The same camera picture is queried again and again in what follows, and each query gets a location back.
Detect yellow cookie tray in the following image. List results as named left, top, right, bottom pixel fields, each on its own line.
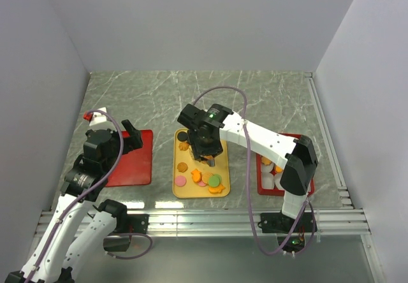
left=172, top=128, right=231, bottom=198

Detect black sandwich cookie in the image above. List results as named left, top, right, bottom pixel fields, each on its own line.
left=177, top=131, right=188, bottom=142

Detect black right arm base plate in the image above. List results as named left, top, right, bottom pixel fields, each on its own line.
left=258, top=212, right=317, bottom=234

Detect beige dotted round cookie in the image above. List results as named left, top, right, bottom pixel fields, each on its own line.
left=201, top=172, right=213, bottom=184

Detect steel tongs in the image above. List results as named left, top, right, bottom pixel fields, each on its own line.
left=190, top=151, right=215, bottom=167

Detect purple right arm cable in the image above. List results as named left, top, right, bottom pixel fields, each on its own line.
left=193, top=85, right=318, bottom=256

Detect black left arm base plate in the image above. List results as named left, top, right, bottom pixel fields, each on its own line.
left=113, top=214, right=149, bottom=234

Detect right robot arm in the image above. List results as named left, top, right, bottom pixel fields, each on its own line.
left=177, top=104, right=318, bottom=231

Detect small orange fish cookie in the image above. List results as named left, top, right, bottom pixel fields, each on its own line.
left=191, top=169, right=202, bottom=184

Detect white red left wrist camera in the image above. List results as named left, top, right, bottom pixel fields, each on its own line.
left=83, top=112, right=108, bottom=130

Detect small flower butter cookie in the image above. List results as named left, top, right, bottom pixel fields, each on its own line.
left=178, top=141, right=189, bottom=151

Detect green sandwich cookie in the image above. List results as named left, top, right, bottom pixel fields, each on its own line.
left=214, top=174, right=222, bottom=183
left=208, top=175, right=220, bottom=187

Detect orange fish cookie under stack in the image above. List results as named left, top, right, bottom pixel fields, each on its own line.
left=208, top=184, right=225, bottom=194

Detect maple leaf cookie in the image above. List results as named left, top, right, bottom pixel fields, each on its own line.
left=261, top=156, right=272, bottom=165

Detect red box lid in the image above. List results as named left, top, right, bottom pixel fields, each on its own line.
left=106, top=129, right=153, bottom=187

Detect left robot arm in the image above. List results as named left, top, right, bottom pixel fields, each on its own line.
left=6, top=120, right=143, bottom=282

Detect red cookie box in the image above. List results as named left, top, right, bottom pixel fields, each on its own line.
left=256, top=132, right=316, bottom=197

